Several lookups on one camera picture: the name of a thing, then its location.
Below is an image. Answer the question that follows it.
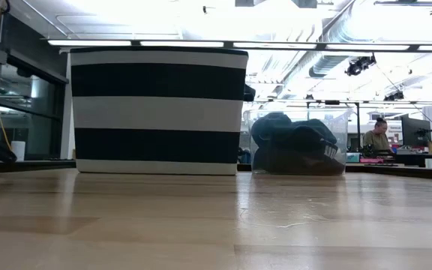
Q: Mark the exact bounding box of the dark navy cloth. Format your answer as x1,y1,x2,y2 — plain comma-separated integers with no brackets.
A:
250,112,338,151

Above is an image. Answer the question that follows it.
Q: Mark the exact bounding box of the black Puma underwear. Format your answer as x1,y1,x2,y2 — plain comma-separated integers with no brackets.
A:
252,125,347,176

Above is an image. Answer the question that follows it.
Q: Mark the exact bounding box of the navy white striped fabric basket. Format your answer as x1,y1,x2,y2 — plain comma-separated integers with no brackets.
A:
69,45,257,176

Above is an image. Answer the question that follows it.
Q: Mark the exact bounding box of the clear plastic box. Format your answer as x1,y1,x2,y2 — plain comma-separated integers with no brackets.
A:
242,107,352,176

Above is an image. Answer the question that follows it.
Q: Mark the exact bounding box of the rig beam with light strips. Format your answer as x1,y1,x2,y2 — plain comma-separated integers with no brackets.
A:
46,38,432,53

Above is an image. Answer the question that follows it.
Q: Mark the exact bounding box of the black overhead device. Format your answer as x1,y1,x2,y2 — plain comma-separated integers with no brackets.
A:
345,54,377,77
383,90,405,102

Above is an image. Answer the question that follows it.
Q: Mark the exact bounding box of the person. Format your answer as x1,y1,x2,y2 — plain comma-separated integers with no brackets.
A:
361,116,395,155

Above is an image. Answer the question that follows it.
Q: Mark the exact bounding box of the black computer monitor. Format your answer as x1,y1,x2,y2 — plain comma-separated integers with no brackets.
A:
400,114,432,148

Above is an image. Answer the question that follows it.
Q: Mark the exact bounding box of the white cup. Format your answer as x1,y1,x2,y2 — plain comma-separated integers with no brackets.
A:
10,140,26,162

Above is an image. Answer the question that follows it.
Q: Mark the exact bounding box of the black background rig frame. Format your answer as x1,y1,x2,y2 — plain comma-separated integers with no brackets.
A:
305,99,363,151

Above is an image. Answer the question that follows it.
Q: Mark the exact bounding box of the black metal table frame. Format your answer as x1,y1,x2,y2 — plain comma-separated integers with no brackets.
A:
0,157,432,182

